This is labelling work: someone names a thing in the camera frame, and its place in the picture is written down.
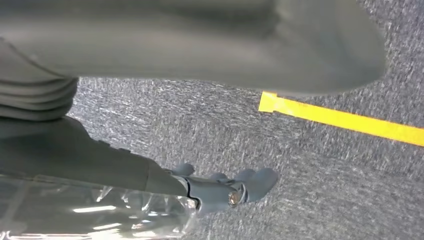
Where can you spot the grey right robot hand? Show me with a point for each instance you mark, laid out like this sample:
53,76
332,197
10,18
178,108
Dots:
198,39

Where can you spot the yellow floor tape rectangle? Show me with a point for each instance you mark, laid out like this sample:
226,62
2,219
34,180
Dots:
331,117

